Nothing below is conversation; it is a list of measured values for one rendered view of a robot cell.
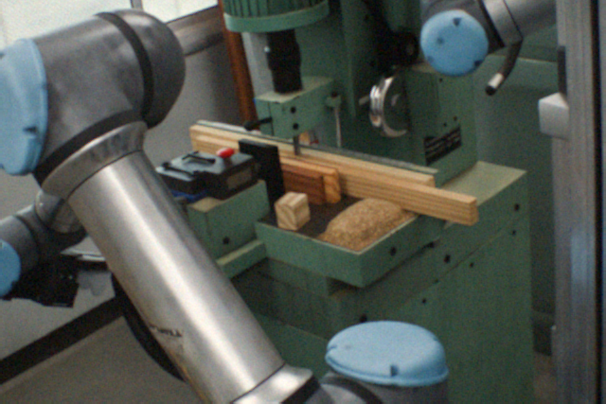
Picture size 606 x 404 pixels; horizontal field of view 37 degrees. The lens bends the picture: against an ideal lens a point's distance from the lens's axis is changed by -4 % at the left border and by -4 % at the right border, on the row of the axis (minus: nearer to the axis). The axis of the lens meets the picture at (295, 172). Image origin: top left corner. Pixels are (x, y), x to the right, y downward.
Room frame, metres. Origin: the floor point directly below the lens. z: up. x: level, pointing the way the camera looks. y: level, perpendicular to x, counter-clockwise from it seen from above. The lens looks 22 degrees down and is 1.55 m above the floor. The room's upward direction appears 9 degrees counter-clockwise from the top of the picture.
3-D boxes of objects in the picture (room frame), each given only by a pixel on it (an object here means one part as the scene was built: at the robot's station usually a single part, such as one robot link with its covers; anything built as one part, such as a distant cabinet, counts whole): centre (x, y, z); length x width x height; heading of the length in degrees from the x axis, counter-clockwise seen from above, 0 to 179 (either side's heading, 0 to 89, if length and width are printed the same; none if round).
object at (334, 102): (1.56, -0.08, 1.00); 0.02 x 0.02 x 0.10; 43
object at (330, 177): (1.52, 0.01, 0.93); 0.22 x 0.02 x 0.06; 42
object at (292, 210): (1.38, 0.01, 0.92); 0.04 x 0.04 x 0.04; 55
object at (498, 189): (1.63, -0.10, 0.76); 0.57 x 0.45 x 0.09; 133
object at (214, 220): (1.44, 0.15, 0.92); 0.15 x 0.13 x 0.09; 43
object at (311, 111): (1.56, -0.02, 1.03); 0.14 x 0.07 x 0.09; 133
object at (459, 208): (1.52, -0.04, 0.92); 0.65 x 0.02 x 0.04; 43
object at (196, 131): (1.58, -0.01, 0.93); 0.60 x 0.02 x 0.05; 43
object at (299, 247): (1.49, 0.09, 0.87); 0.61 x 0.30 x 0.06; 43
